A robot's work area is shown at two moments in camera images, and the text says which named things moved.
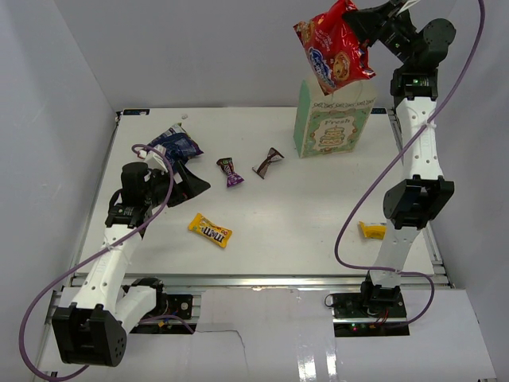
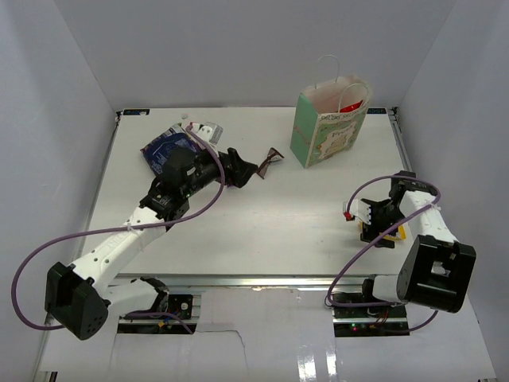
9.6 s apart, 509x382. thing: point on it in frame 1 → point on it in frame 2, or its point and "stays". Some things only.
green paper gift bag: (333, 122) stays
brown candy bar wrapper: (273, 155) stays
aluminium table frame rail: (211, 281) stays
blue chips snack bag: (180, 146) stays
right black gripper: (368, 23) → (371, 231)
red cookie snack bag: (337, 57) → (351, 107)
